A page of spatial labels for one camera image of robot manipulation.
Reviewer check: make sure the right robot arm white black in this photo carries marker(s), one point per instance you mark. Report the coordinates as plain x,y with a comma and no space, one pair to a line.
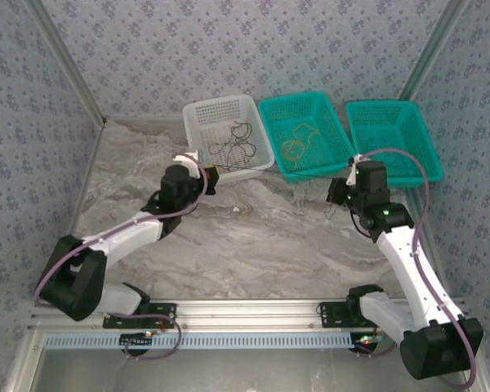
408,261

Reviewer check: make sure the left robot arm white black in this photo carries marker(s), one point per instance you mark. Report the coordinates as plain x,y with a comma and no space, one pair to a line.
122,237

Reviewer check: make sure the teal plastic basket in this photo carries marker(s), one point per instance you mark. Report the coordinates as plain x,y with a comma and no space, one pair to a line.
322,169
435,173

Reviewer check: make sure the white plastic basket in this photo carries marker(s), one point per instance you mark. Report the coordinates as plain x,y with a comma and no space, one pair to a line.
245,175

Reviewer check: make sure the small LED circuit board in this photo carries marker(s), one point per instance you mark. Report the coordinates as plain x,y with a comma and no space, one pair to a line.
136,342
367,339

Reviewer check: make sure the grey metal panel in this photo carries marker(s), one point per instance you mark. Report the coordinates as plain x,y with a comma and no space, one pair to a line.
245,371

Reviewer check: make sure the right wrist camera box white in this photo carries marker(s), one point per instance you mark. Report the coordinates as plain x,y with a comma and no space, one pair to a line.
353,161

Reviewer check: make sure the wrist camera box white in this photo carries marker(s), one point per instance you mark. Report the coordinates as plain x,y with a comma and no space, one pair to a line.
185,157
353,161

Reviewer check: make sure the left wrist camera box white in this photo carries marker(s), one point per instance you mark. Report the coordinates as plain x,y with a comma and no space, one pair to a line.
185,157

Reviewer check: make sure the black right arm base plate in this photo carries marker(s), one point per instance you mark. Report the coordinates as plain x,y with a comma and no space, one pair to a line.
330,316

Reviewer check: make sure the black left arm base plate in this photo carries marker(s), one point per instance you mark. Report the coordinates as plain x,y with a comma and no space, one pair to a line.
167,316

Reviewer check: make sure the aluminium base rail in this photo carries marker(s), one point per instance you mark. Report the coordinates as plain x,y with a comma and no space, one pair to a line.
245,314

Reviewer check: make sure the aluminium corner post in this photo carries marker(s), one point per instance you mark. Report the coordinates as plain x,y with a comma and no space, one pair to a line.
68,61
434,49

